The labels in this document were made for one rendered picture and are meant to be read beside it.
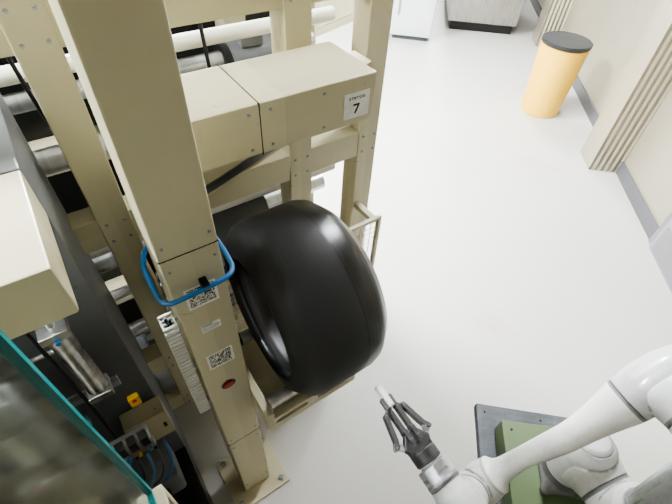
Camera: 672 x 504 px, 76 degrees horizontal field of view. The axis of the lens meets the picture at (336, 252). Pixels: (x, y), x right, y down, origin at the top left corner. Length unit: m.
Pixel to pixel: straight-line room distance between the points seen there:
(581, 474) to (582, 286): 2.08
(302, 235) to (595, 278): 2.77
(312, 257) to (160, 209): 0.45
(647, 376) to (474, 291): 2.13
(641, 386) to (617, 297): 2.51
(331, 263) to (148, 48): 0.68
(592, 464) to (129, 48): 1.53
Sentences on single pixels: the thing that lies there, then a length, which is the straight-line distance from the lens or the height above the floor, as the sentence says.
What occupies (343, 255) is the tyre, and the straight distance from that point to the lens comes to 1.17.
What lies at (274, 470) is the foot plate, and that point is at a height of 0.01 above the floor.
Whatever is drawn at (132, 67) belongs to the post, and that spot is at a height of 2.04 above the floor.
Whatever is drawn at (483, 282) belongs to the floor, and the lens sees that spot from 3.22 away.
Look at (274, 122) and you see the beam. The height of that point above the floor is 1.72.
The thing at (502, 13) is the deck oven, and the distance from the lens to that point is 7.32.
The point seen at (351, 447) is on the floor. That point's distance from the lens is 2.46.
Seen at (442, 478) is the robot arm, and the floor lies 1.16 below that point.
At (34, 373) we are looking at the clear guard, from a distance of 0.67.
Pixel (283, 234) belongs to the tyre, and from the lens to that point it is 1.19.
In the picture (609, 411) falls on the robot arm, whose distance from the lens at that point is 1.13.
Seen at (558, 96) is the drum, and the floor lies 0.26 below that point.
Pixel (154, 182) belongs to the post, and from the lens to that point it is 0.82.
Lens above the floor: 2.32
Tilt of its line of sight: 47 degrees down
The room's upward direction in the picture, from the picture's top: 4 degrees clockwise
